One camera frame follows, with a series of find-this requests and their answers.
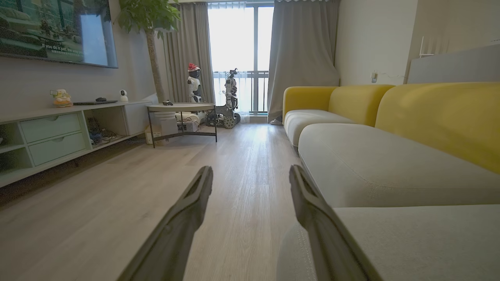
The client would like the yellow-backed grey sofa section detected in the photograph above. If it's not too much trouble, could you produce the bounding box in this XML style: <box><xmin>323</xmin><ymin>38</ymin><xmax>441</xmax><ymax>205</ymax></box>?
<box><xmin>298</xmin><ymin>81</ymin><xmax>500</xmax><ymax>208</ymax></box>

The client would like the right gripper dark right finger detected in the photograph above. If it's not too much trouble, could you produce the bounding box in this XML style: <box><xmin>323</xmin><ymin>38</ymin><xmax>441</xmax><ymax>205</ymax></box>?
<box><xmin>289</xmin><ymin>164</ymin><xmax>382</xmax><ymax>281</ymax></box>

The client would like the wide grey curtain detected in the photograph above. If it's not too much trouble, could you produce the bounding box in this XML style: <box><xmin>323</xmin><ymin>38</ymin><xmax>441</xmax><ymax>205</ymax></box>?
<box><xmin>267</xmin><ymin>0</ymin><xmax>340</xmax><ymax>123</ymax></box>

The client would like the yellow-armed sofa end section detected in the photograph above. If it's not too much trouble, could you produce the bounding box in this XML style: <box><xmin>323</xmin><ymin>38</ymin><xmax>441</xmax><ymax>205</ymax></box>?
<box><xmin>283</xmin><ymin>85</ymin><xmax>395</xmax><ymax>148</ymax></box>

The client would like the tall green indoor tree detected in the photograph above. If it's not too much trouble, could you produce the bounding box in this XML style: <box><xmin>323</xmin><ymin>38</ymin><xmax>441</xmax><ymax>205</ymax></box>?
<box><xmin>115</xmin><ymin>0</ymin><xmax>181</xmax><ymax>104</ymax></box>

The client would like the small cardboard box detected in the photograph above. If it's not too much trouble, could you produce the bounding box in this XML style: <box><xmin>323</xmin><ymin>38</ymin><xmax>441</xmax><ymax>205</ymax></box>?
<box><xmin>145</xmin><ymin>125</ymin><xmax>163</xmax><ymax>146</ymax></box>

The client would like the pale green TV cabinet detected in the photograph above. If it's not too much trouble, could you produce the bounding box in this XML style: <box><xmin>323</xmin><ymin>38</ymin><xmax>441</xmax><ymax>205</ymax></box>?
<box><xmin>0</xmin><ymin>101</ymin><xmax>153</xmax><ymax>188</ymax></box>

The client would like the narrow grey curtain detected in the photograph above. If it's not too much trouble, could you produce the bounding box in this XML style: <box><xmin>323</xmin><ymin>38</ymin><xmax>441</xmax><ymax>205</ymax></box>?
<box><xmin>163</xmin><ymin>3</ymin><xmax>216</xmax><ymax>104</ymax></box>

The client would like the round table with black frame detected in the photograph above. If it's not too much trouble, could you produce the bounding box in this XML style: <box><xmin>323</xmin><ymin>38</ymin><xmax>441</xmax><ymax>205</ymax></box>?
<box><xmin>147</xmin><ymin>102</ymin><xmax>218</xmax><ymax>148</ymax></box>

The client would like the tangle of dark cables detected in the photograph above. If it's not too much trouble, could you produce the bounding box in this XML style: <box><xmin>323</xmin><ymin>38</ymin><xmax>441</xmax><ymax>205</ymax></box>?
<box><xmin>87</xmin><ymin>117</ymin><xmax>118</xmax><ymax>146</ymax></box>

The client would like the bright balcony window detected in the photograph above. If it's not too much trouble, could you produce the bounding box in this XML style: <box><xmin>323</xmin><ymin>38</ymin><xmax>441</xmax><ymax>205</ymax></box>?
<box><xmin>207</xmin><ymin>2</ymin><xmax>275</xmax><ymax>116</ymax></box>

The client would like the wall-mounted flat television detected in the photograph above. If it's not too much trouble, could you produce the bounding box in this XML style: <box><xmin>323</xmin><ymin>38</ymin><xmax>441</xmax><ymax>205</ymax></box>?
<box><xmin>0</xmin><ymin>0</ymin><xmax>119</xmax><ymax>69</ymax></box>

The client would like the low white box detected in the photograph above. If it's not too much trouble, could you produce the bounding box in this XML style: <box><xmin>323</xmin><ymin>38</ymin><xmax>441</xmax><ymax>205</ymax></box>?
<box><xmin>178</xmin><ymin>119</ymin><xmax>200</xmax><ymax>133</ymax></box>

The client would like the tracked white mobile robot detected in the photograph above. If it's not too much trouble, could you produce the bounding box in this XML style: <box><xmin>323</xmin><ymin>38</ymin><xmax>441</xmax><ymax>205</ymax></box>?
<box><xmin>206</xmin><ymin>68</ymin><xmax>241</xmax><ymax>130</ymax></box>

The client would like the humanoid robot with santa hat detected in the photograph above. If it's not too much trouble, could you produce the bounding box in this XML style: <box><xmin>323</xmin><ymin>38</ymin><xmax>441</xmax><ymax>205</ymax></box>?
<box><xmin>186</xmin><ymin>62</ymin><xmax>204</xmax><ymax>104</ymax></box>

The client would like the light grey board panel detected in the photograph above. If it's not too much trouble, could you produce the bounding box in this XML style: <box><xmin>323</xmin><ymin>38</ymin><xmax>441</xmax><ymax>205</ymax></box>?
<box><xmin>407</xmin><ymin>43</ymin><xmax>500</xmax><ymax>84</ymax></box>

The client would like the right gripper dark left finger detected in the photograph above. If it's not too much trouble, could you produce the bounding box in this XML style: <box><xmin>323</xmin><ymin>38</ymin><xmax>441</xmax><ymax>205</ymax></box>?
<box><xmin>117</xmin><ymin>166</ymin><xmax>214</xmax><ymax>281</ymax></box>

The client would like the white wire rack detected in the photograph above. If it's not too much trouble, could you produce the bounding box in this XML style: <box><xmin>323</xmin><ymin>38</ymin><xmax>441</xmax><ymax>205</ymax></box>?
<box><xmin>419</xmin><ymin>36</ymin><xmax>450</xmax><ymax>58</ymax></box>

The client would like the yellow toy figure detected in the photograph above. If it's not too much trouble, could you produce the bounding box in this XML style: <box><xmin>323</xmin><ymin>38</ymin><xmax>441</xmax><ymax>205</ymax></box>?
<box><xmin>52</xmin><ymin>89</ymin><xmax>74</xmax><ymax>108</ymax></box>

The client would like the dark balcony railing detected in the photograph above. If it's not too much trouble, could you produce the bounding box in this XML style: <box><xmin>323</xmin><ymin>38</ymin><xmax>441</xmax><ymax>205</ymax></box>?
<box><xmin>213</xmin><ymin>70</ymin><xmax>270</xmax><ymax>114</ymax></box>

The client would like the white ribbed cylinder appliance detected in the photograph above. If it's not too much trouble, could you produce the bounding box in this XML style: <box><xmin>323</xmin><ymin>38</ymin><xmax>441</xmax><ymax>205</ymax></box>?
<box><xmin>155</xmin><ymin>112</ymin><xmax>179</xmax><ymax>137</ymax></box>

